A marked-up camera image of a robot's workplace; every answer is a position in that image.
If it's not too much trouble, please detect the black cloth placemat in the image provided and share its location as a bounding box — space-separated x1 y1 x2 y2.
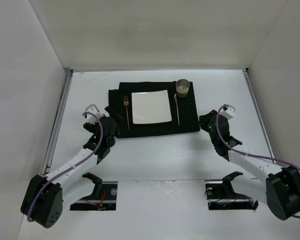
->
108 81 200 139

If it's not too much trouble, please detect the copper fork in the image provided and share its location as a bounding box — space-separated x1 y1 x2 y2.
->
123 95 130 130

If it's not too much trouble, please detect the silver metal cup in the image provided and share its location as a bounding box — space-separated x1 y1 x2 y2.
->
175 79 191 98

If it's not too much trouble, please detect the white square plate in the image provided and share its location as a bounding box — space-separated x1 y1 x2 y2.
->
131 90 172 125

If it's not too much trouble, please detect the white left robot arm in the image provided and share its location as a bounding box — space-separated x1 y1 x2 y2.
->
20 104 122 229

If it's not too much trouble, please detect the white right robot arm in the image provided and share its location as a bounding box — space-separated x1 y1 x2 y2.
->
198 105 300 221

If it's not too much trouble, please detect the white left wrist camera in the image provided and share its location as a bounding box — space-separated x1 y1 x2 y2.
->
82 104 104 124

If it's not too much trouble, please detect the aluminium table edge rail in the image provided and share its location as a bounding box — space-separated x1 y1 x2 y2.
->
38 67 73 176

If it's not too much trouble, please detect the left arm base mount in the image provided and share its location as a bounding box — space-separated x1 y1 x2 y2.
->
69 173 118 212

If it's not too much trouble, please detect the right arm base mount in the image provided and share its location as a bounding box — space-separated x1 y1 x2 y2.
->
204 171 259 211

